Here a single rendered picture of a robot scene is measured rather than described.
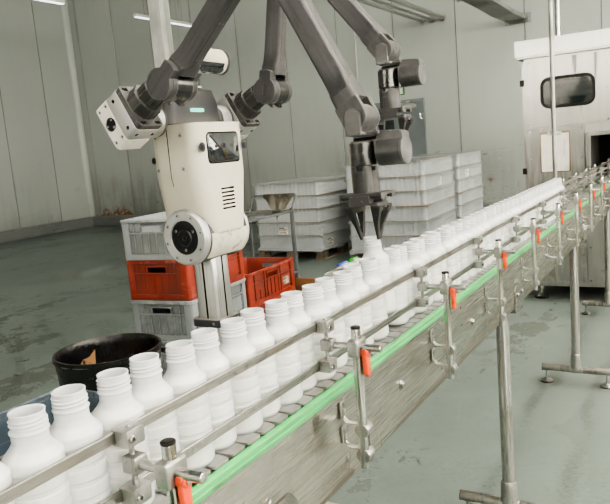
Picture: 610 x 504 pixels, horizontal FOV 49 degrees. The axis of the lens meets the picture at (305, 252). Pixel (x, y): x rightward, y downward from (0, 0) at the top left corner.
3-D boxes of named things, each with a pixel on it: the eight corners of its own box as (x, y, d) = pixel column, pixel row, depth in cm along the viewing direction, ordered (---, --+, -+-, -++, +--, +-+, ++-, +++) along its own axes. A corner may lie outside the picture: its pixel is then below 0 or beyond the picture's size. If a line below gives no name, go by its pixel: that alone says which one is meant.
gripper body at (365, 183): (383, 201, 135) (380, 164, 134) (338, 204, 140) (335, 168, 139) (396, 198, 140) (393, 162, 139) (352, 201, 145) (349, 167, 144)
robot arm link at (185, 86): (157, 86, 170) (142, 85, 165) (182, 60, 164) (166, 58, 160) (174, 116, 168) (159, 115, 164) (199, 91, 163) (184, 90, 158)
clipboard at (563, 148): (570, 171, 524) (569, 129, 519) (540, 172, 536) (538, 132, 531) (571, 171, 527) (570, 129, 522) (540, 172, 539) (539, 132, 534)
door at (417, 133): (429, 220, 1164) (422, 97, 1133) (376, 221, 1216) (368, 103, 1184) (431, 219, 1173) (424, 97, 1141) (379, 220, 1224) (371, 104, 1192)
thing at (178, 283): (191, 301, 350) (186, 259, 346) (128, 300, 367) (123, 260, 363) (246, 277, 405) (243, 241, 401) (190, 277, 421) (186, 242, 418)
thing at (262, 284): (251, 309, 417) (248, 274, 414) (198, 307, 436) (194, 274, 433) (297, 287, 470) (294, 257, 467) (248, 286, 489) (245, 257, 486)
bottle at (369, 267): (394, 333, 139) (387, 256, 136) (378, 342, 134) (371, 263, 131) (371, 330, 143) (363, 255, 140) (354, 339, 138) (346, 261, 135)
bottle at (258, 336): (269, 422, 100) (259, 315, 98) (235, 418, 103) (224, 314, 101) (287, 407, 106) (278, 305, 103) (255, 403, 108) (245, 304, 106)
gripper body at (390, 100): (379, 117, 189) (377, 90, 188) (412, 113, 184) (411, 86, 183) (369, 117, 183) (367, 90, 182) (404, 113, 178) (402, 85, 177)
